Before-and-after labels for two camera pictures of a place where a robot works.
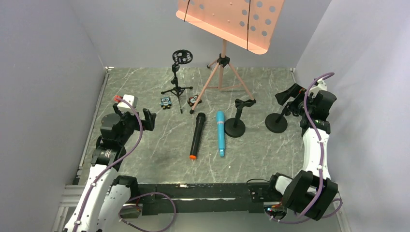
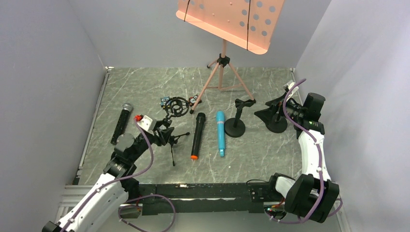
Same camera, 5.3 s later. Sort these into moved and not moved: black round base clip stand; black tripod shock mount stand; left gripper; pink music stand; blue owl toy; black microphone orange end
Moved: left gripper; black tripod shock mount stand
Not moved: black round base clip stand; black microphone orange end; blue owl toy; pink music stand
